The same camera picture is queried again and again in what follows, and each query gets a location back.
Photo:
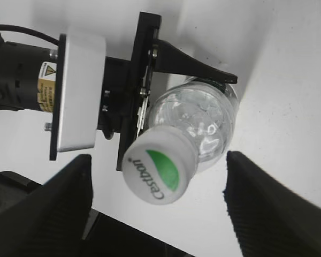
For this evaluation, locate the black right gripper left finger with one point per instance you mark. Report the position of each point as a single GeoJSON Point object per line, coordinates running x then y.
{"type": "Point", "coordinates": [51, 220]}

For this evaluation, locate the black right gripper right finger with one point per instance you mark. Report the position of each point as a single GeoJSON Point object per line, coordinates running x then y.
{"type": "Point", "coordinates": [268, 218]}

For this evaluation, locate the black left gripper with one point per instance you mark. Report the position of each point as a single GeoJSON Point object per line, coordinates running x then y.
{"type": "Point", "coordinates": [123, 80]}

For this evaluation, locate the white green bottle cap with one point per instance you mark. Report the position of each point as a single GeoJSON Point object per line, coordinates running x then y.
{"type": "Point", "coordinates": [159, 165]}

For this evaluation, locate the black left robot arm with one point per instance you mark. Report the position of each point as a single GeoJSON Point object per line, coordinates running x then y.
{"type": "Point", "coordinates": [28, 66]}

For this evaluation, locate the clear cestbon water bottle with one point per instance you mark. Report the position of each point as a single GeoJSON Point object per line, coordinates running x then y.
{"type": "Point", "coordinates": [188, 129]}

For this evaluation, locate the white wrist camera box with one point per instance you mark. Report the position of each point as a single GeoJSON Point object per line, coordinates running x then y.
{"type": "Point", "coordinates": [78, 89]}

